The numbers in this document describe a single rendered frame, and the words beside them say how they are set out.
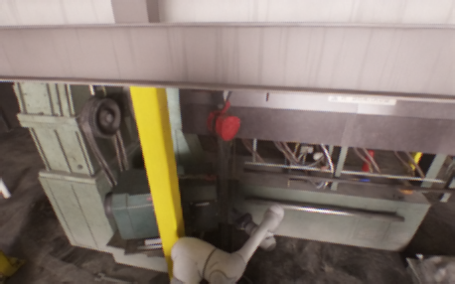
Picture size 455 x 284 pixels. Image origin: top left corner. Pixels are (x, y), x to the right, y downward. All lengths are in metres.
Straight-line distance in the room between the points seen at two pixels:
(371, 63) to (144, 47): 0.74
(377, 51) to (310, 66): 0.19
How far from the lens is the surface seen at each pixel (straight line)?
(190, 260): 1.09
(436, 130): 2.17
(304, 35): 0.78
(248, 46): 0.78
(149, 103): 0.88
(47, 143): 2.15
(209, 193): 1.67
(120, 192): 1.78
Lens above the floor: 1.89
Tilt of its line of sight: 28 degrees down
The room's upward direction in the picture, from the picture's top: straight up
